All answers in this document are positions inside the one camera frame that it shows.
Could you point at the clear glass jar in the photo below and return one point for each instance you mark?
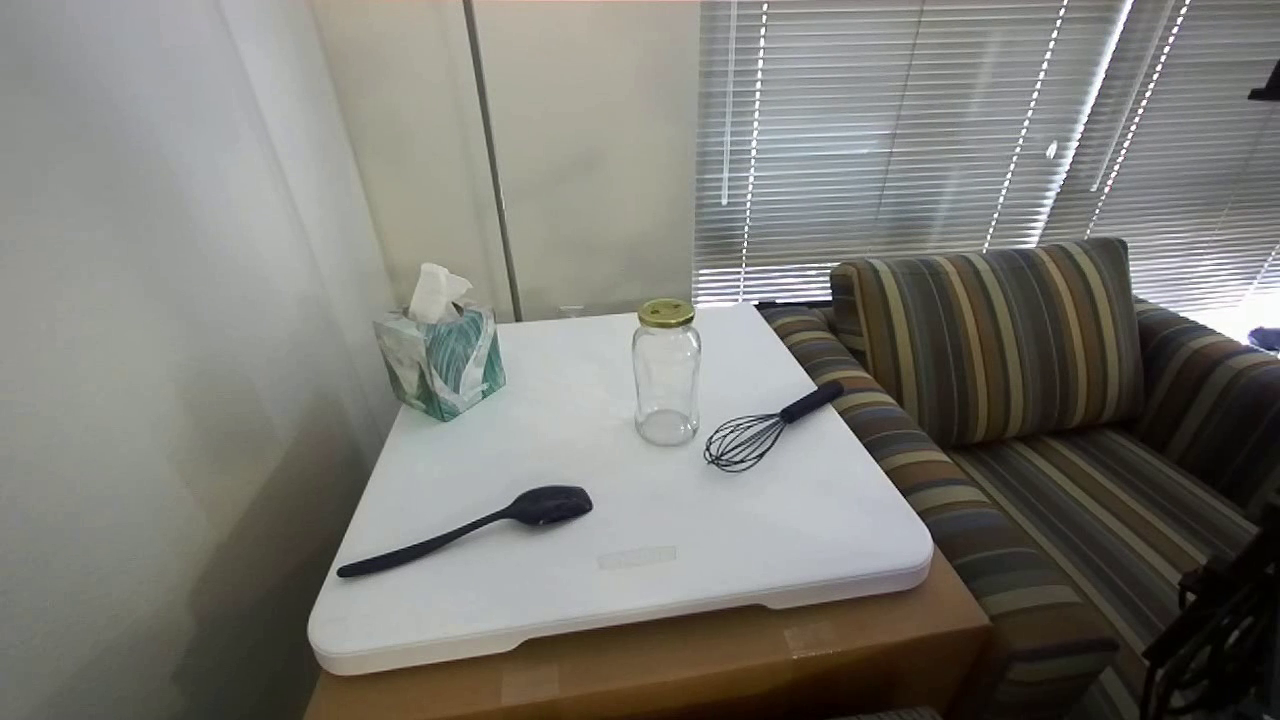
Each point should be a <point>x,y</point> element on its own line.
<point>666,385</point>

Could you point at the gold metal jar lid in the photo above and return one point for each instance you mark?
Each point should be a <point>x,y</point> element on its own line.
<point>666,312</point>

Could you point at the black serving spoon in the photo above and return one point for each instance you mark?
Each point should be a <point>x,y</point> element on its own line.
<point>545,505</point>

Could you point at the green leaf print tissue box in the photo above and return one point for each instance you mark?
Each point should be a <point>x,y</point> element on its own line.
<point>445,365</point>

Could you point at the brown cardboard box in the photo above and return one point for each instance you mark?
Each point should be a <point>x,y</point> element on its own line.
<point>800,650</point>

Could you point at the white window blinds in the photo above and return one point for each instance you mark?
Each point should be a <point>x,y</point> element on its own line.
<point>900,130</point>

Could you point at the striped fabric armchair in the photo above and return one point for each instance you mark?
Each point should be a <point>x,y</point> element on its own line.
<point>1010,350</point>

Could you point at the blue object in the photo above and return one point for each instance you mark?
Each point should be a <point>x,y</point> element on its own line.
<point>1268,338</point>

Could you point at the black metal stand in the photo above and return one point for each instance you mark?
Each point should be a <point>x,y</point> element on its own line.
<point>1225,620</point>

